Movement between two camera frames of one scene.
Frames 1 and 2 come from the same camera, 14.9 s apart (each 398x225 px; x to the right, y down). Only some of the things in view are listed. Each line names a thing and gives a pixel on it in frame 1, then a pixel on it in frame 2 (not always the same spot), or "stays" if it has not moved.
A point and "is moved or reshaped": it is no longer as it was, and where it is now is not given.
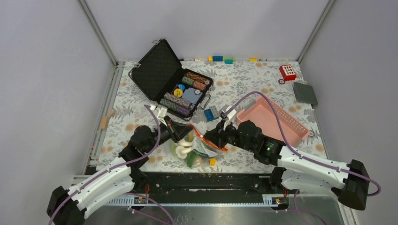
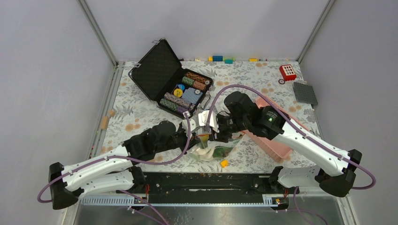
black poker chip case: [179, 92] stays
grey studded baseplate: [305, 93] stays
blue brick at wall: [217, 58] stays
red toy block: [287, 72] stays
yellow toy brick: [212, 161] → [224, 163]
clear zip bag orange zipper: [194, 150] is moved or reshaped
